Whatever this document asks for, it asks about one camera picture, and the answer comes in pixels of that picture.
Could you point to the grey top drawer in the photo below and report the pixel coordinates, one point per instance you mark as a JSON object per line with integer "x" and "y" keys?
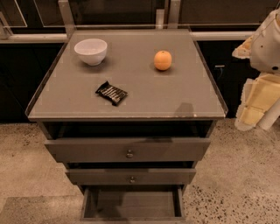
{"x": 89, "y": 150}

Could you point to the grey drawer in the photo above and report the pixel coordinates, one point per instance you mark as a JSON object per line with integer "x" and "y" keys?
{"x": 133, "y": 204}
{"x": 122, "y": 177}
{"x": 89, "y": 150}

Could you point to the white ceramic bowl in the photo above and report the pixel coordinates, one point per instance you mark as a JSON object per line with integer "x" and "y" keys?
{"x": 91, "y": 51}

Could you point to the grey middle drawer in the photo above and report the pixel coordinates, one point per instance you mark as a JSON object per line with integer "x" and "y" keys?
{"x": 122, "y": 177}

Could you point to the grey bottom drawer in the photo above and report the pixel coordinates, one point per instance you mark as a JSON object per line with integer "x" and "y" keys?
{"x": 133, "y": 204}

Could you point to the black rxbar chocolate wrapper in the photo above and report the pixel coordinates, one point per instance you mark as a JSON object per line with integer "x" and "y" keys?
{"x": 114, "y": 94}

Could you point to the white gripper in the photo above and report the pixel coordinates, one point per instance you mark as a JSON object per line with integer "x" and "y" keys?
{"x": 266, "y": 49}

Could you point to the white post base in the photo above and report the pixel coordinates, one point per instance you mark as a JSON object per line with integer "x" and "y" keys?
{"x": 270, "y": 116}

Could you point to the orange fruit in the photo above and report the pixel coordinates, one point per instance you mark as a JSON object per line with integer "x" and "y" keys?
{"x": 162, "y": 60}

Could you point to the metal railing frame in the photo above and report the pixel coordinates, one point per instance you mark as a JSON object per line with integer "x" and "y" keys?
{"x": 54, "y": 21}

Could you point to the grey drawer cabinet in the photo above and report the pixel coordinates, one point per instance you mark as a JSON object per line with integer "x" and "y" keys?
{"x": 182, "y": 101}

